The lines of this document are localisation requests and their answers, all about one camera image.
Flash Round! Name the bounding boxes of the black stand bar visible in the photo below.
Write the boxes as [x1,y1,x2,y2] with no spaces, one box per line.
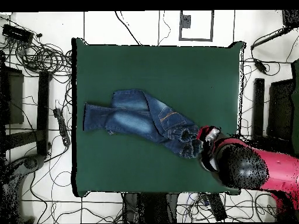
[252,78,266,139]
[36,70,50,156]

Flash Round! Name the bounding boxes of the black power strip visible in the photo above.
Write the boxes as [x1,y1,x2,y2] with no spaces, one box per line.
[53,107,71,147]

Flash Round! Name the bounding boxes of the grey rectangular frame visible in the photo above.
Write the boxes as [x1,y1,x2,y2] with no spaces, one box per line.
[179,10,214,42]

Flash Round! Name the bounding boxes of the tangled black cable coil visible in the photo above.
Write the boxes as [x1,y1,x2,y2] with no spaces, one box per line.
[13,38,73,78]

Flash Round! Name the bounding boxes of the black rod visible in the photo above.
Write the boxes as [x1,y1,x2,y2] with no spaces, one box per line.
[250,26,294,50]

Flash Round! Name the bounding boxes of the blue denim jeans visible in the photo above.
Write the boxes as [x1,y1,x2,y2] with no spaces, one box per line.
[82,88,204,160]

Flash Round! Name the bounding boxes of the grey square plate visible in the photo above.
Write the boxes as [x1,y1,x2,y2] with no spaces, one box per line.
[180,14,192,29]

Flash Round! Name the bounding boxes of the grey stand base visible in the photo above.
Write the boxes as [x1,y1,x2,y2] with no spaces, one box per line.
[23,154,46,170]

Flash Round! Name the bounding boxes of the dark flat panel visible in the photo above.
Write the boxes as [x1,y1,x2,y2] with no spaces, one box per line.
[0,66,25,125]
[266,78,295,142]

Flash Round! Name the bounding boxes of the black corner box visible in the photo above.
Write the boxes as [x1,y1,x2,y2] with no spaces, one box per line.
[281,9,299,27]

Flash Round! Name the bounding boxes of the dark green table cloth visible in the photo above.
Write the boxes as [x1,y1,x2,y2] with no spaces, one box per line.
[71,37,246,197]

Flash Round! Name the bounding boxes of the black electronics box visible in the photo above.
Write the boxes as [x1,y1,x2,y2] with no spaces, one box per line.
[1,23,34,45]

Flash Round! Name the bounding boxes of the black power adapter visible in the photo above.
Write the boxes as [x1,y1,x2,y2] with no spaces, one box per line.
[253,58,268,74]

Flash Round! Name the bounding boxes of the long black cable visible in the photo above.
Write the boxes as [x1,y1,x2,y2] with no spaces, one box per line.
[113,10,142,46]

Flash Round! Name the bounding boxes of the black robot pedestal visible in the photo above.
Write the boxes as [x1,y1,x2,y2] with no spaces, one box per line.
[122,192,179,223]

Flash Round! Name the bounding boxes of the black flat device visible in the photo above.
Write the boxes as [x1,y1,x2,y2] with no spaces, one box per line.
[207,192,228,222]

